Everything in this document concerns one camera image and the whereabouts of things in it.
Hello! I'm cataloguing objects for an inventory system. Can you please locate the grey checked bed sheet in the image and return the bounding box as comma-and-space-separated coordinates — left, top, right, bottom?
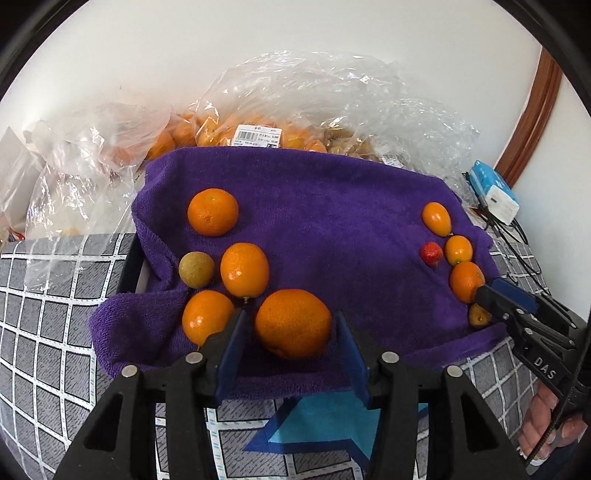
0, 233, 591, 480

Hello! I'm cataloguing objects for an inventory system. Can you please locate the person's right hand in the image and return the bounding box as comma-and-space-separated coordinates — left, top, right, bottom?
517, 385, 588, 459

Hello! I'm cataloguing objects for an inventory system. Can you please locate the purple towel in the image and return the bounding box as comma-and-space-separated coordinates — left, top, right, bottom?
89, 147, 509, 402

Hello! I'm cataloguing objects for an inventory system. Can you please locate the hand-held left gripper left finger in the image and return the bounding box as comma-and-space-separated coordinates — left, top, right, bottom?
55, 308, 247, 480

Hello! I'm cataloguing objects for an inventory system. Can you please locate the pile of bagged oranges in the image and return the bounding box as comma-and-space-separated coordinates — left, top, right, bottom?
108, 124, 178, 164

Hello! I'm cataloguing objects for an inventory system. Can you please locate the bundle of black cables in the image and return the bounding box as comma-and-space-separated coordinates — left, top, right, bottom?
462, 173, 550, 296

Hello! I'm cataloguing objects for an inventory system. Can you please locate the orange kumquat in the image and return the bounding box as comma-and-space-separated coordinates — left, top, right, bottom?
422, 202, 452, 237
449, 261, 486, 304
468, 302, 494, 329
444, 235, 474, 266

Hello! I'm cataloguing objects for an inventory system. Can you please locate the wooden door frame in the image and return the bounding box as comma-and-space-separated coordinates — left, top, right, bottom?
492, 46, 561, 190

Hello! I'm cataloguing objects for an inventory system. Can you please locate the pile of bagged longans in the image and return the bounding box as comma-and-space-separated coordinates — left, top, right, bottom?
323, 124, 386, 162

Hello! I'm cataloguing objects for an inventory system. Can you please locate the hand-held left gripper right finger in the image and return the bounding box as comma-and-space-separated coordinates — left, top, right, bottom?
335, 310, 529, 480

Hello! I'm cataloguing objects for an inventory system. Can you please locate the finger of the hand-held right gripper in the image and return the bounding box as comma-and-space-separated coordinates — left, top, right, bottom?
492, 277, 585, 328
475, 285, 532, 328

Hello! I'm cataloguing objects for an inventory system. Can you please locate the smooth oval orange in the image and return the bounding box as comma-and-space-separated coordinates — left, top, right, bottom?
182, 291, 235, 347
220, 242, 270, 298

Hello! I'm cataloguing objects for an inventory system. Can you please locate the tan longan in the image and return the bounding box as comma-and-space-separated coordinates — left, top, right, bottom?
178, 251, 215, 290

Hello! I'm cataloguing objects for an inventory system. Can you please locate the clear plastic bag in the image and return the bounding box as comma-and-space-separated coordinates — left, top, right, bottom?
25, 102, 175, 287
194, 50, 407, 155
323, 95, 482, 199

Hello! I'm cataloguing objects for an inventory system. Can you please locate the pile of bagged kumquats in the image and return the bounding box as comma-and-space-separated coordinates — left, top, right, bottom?
173, 112, 326, 153

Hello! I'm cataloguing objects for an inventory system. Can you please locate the large mandarin orange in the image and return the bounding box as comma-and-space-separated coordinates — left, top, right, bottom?
187, 188, 240, 237
255, 289, 332, 361

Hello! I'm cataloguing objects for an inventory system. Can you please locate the red strawberry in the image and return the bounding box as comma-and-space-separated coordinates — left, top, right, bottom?
419, 242, 443, 267

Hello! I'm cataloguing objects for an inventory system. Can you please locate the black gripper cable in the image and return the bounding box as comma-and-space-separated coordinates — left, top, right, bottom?
524, 309, 591, 468

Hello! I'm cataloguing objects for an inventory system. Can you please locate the blue white tissue pack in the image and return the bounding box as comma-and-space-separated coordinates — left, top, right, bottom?
470, 161, 520, 225

